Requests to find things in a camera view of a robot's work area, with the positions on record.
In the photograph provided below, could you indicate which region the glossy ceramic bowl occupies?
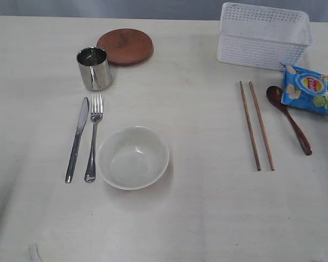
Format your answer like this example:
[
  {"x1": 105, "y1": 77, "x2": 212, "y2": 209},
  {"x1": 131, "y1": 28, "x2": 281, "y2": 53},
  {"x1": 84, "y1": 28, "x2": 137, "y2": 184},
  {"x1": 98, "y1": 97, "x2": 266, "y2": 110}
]
[{"x1": 96, "y1": 126, "x2": 170, "y2": 190}]

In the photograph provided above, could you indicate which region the silver metal fork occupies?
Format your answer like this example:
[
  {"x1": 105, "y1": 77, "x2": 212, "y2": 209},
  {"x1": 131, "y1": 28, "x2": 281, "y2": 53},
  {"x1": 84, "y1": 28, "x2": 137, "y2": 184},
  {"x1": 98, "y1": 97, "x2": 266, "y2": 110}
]
[{"x1": 84, "y1": 93, "x2": 103, "y2": 183}]

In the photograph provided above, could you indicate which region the brown wooden chopstick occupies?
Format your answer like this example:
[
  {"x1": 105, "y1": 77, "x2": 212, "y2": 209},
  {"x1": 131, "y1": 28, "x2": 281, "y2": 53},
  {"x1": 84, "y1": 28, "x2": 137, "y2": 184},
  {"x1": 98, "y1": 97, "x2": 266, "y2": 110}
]
[
  {"x1": 249, "y1": 81, "x2": 275, "y2": 171},
  {"x1": 239, "y1": 81, "x2": 261, "y2": 171}
]

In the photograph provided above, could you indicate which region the brown round wooden plate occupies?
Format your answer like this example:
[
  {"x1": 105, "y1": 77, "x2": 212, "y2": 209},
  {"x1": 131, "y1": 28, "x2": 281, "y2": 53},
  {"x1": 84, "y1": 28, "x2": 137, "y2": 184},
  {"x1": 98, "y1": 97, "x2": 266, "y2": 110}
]
[{"x1": 96, "y1": 28, "x2": 154, "y2": 66}]

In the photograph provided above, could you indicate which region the stainless steel cup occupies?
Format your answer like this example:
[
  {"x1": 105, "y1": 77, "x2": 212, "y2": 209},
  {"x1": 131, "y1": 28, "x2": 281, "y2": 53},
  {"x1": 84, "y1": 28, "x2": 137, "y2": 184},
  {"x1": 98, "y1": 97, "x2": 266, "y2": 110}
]
[{"x1": 77, "y1": 47, "x2": 113, "y2": 91}]

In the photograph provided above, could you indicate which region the silver metal table knife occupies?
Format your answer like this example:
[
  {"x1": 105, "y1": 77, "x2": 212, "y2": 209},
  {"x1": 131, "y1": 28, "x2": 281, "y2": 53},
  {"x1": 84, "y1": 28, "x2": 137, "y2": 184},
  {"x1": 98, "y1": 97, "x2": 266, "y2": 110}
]
[{"x1": 65, "y1": 97, "x2": 89, "y2": 183}]

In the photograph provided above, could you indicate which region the dark wooden spoon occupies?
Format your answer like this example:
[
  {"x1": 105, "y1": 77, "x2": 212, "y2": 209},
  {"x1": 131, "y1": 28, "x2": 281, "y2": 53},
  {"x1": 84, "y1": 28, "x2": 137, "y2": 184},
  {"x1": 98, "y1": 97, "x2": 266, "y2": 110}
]
[{"x1": 266, "y1": 86, "x2": 312, "y2": 156}]

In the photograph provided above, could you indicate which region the white perforated plastic basket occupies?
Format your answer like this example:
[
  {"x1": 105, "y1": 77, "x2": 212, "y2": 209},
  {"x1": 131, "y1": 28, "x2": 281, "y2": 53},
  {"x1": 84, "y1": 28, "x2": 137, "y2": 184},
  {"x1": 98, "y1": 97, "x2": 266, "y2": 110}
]
[{"x1": 216, "y1": 2, "x2": 313, "y2": 71}]

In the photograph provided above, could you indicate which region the blue chips snack bag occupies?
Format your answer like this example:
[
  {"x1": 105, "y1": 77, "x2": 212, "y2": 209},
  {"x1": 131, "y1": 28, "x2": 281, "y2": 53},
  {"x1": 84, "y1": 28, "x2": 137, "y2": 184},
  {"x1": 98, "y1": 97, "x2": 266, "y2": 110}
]
[{"x1": 281, "y1": 64, "x2": 328, "y2": 116}]

